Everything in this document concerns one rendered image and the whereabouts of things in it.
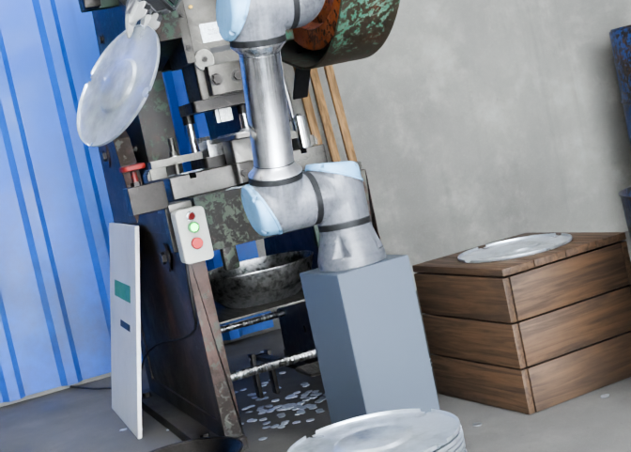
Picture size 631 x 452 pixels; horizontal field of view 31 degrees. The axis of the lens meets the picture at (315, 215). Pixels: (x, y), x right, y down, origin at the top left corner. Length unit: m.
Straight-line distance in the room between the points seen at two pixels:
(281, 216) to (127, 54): 0.50
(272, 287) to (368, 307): 0.70
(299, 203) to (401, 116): 2.32
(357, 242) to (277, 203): 0.20
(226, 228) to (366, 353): 0.68
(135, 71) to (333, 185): 0.49
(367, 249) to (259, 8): 0.56
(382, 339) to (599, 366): 0.63
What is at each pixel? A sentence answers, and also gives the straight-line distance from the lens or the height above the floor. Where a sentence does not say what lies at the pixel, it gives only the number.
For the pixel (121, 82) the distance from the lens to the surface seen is 2.47.
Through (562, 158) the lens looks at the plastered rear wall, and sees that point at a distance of 5.02.
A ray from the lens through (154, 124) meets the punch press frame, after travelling 3.30.
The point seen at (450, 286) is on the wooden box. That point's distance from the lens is 2.82.
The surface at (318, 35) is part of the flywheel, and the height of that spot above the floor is 1.01.
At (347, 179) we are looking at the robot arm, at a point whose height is 0.64.
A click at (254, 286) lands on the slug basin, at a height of 0.37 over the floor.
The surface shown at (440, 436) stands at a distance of 1.83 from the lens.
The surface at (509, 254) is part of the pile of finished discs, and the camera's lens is 2.82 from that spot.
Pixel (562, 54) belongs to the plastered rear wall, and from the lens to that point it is 5.06.
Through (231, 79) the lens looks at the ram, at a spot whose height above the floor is 0.93.
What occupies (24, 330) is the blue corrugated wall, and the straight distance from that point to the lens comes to 4.21.
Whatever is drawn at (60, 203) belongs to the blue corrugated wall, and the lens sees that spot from 4.20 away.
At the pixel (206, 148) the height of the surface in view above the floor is 0.76.
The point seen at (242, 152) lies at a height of 0.73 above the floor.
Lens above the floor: 0.78
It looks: 5 degrees down
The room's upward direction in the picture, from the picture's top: 12 degrees counter-clockwise
